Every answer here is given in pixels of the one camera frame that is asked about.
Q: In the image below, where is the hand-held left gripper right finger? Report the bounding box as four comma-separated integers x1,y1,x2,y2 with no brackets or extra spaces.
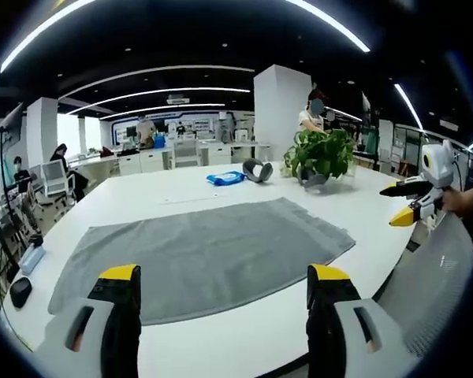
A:
306,264,421,378

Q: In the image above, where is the light blue box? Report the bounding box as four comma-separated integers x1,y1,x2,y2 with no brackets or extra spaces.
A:
18,243,47,276

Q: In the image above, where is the white table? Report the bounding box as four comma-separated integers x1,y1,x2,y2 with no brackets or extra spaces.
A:
0,159,423,378

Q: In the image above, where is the grey curved headset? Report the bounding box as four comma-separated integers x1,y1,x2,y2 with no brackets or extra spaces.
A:
242,157,274,185

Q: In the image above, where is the person's right hand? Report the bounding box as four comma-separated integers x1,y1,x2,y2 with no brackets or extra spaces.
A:
441,187,464,216

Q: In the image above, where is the blue wet wipes pack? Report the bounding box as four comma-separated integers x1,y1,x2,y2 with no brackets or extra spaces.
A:
205,169,247,187

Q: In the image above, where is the black computer mouse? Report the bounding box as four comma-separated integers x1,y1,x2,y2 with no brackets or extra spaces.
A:
9,276,33,309

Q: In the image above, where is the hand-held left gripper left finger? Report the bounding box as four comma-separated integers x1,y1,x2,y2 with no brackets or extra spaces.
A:
32,264,143,378

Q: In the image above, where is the white office chair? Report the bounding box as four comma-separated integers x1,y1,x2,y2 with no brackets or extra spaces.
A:
41,159,78,206
172,139,201,169

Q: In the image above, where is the grey towel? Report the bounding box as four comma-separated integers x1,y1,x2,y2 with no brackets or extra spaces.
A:
47,196,356,326

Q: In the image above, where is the green potted plant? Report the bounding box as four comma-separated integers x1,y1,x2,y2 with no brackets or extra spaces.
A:
282,128,358,185

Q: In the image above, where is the grey mesh office chair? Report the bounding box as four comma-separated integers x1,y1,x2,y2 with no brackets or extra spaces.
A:
371,212,473,358

